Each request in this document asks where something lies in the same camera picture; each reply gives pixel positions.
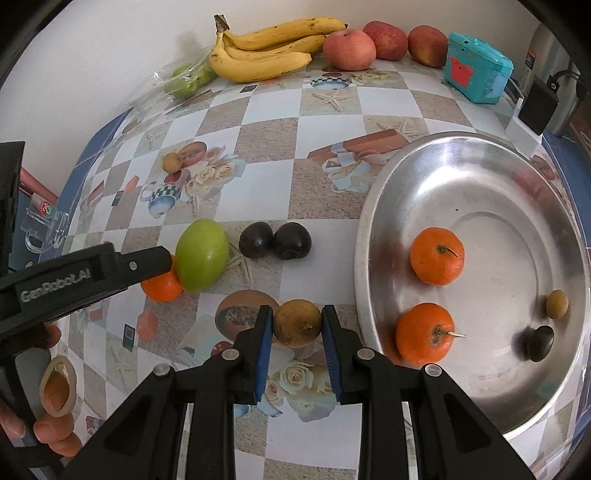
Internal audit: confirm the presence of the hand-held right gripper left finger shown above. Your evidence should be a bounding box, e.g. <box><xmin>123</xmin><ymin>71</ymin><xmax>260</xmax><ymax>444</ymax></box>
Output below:
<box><xmin>60</xmin><ymin>305</ymin><xmax>273</xmax><ymax>480</ymax></box>

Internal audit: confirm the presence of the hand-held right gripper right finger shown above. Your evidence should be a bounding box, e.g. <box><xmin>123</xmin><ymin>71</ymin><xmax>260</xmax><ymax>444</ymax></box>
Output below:
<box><xmin>322</xmin><ymin>305</ymin><xmax>536</xmax><ymax>480</ymax></box>

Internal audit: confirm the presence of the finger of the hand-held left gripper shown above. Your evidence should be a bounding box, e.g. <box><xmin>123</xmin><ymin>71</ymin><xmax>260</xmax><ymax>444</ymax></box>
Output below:
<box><xmin>113</xmin><ymin>246</ymin><xmax>172</xmax><ymax>289</ymax></box>

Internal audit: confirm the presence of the orange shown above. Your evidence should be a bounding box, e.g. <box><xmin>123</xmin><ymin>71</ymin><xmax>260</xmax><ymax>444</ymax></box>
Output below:
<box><xmin>410</xmin><ymin>227</ymin><xmax>465</xmax><ymax>286</ymax></box>
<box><xmin>141</xmin><ymin>254</ymin><xmax>184</xmax><ymax>303</ymax></box>
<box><xmin>395</xmin><ymin>303</ymin><xmax>466</xmax><ymax>367</ymax></box>

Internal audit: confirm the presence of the round metal plate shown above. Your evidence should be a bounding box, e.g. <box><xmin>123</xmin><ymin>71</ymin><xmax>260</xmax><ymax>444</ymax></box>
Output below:
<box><xmin>353</xmin><ymin>131</ymin><xmax>588</xmax><ymax>435</ymax></box>

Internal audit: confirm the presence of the person's left hand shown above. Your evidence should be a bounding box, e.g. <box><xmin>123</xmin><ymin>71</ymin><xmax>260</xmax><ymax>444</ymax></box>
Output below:
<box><xmin>0</xmin><ymin>323</ymin><xmax>84</xmax><ymax>457</ymax></box>

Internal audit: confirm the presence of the large green mango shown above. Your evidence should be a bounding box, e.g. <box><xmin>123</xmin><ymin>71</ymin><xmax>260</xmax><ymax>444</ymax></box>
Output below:
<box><xmin>175</xmin><ymin>219</ymin><xmax>230</xmax><ymax>292</ymax></box>

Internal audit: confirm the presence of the clear glass mug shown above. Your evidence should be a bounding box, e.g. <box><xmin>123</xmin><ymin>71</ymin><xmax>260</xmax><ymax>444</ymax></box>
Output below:
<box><xmin>21</xmin><ymin>194</ymin><xmax>70</xmax><ymax>254</ymax></box>

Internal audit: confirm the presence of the pink rolled mat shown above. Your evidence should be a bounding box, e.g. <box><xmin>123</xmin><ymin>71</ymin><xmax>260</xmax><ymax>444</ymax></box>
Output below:
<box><xmin>18</xmin><ymin>168</ymin><xmax>58</xmax><ymax>204</ymax></box>

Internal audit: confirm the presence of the clear plastic clamshell container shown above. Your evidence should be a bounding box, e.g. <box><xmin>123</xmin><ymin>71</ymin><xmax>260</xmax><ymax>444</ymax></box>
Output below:
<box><xmin>131</xmin><ymin>48</ymin><xmax>220</xmax><ymax>114</ymax></box>

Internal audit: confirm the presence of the checkered printed tablecloth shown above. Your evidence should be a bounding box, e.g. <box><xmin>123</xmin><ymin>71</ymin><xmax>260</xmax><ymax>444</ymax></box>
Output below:
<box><xmin>9</xmin><ymin>46</ymin><xmax>591</xmax><ymax>480</ymax></box>

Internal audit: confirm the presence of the yellow banana bunch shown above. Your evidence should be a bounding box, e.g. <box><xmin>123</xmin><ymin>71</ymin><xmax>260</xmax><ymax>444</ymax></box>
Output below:
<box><xmin>209</xmin><ymin>15</ymin><xmax>348</xmax><ymax>84</ymax></box>

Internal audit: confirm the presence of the pale red apple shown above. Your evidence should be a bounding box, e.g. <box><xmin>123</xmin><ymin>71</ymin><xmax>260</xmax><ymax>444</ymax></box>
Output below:
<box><xmin>323</xmin><ymin>28</ymin><xmax>376</xmax><ymax>71</ymax></box>

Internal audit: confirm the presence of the teal plastic box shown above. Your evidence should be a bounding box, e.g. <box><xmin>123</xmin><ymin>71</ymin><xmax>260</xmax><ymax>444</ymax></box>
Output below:
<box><xmin>443</xmin><ymin>31</ymin><xmax>515</xmax><ymax>104</ymax></box>

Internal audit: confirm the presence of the black power adapter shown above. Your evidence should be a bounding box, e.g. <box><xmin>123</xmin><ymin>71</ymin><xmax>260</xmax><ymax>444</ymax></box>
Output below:
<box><xmin>518</xmin><ymin>76</ymin><xmax>560</xmax><ymax>136</ymax></box>

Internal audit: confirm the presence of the metal thermos bottle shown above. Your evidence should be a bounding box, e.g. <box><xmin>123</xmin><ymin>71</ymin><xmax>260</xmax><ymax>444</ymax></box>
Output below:
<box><xmin>524</xmin><ymin>23</ymin><xmax>573</xmax><ymax>93</ymax></box>

